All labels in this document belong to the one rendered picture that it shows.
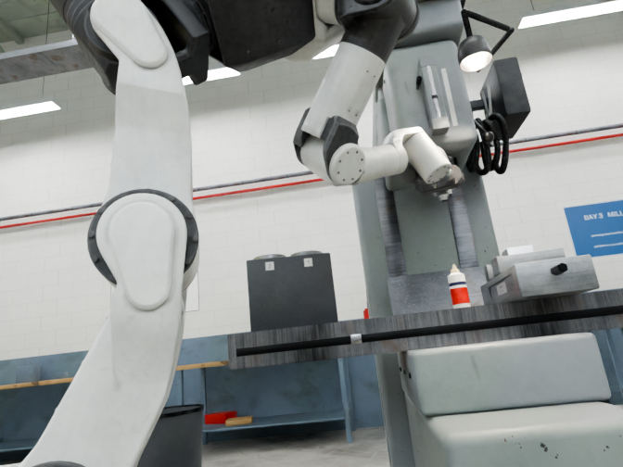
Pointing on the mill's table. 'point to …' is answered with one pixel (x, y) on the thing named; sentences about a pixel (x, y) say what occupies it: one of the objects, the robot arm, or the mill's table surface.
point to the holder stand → (290, 290)
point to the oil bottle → (458, 289)
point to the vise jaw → (524, 258)
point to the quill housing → (412, 100)
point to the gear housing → (432, 28)
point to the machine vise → (540, 280)
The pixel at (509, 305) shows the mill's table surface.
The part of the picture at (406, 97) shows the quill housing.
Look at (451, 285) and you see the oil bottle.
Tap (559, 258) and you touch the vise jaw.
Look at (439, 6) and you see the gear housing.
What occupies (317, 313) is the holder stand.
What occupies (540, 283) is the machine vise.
